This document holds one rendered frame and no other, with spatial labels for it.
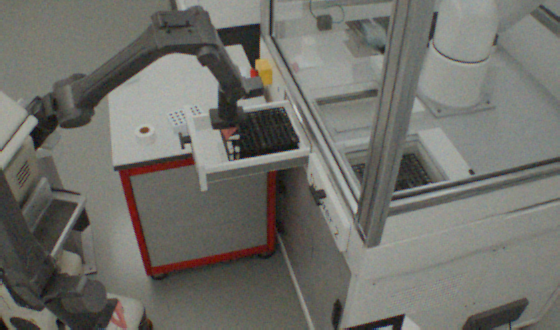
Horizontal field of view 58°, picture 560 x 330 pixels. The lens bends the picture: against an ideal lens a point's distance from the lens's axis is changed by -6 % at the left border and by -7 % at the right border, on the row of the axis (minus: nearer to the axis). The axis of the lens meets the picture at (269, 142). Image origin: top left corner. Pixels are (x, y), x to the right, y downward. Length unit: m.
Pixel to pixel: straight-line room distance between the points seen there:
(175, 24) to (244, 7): 1.33
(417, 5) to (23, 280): 0.81
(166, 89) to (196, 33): 1.07
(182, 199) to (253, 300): 0.59
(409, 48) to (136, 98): 1.35
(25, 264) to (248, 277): 1.58
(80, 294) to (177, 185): 1.05
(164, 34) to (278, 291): 1.55
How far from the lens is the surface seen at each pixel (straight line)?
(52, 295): 1.00
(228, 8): 2.36
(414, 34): 0.95
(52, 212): 1.36
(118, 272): 2.50
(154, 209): 2.04
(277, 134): 1.68
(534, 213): 1.63
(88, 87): 1.22
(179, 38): 1.05
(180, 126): 1.89
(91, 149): 3.10
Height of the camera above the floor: 2.01
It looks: 42 degrees down
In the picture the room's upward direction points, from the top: 1 degrees clockwise
